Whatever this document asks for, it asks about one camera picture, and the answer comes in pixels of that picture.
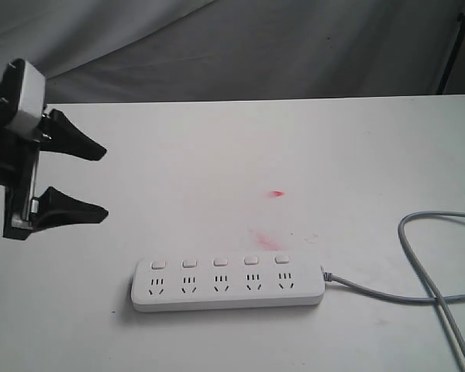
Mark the white five-outlet power strip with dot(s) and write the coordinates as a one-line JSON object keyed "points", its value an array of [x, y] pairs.
{"points": [[226, 281]]}

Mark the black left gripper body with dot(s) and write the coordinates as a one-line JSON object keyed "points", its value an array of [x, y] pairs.
{"points": [[18, 159]]}

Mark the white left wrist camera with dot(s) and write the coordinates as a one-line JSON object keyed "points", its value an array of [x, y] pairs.
{"points": [[29, 109]]}

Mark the black tripod stand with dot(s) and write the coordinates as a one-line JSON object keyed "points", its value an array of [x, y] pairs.
{"points": [[454, 51]]}

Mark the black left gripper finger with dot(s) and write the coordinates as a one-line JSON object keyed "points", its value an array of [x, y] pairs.
{"points": [[60, 135], [56, 209]]}

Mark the grey backdrop cloth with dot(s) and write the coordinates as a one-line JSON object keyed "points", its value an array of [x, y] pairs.
{"points": [[184, 51]]}

